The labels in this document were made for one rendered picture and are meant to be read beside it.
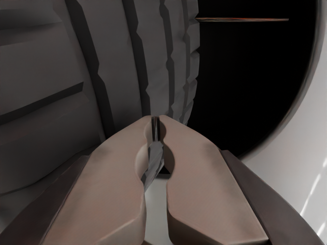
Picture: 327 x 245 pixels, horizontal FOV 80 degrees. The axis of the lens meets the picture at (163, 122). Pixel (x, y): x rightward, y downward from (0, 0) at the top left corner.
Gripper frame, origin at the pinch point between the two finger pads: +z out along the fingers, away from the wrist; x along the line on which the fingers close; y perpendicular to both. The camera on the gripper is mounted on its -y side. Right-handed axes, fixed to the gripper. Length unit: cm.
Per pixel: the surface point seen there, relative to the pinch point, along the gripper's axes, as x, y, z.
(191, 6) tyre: 3.6, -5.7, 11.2
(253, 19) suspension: 27, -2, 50
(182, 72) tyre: 2.5, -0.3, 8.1
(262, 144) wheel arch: 21.8, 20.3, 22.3
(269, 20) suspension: 31, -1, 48
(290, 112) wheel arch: 24.3, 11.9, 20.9
